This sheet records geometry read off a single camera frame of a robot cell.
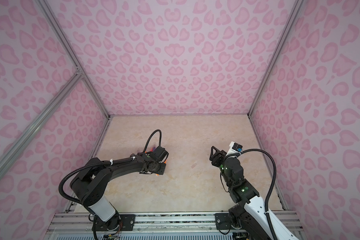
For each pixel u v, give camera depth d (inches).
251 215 21.3
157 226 28.6
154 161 27.3
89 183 18.0
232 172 21.2
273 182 21.7
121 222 28.3
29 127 24.8
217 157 26.1
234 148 25.3
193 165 36.7
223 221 29.0
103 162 20.0
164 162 30.1
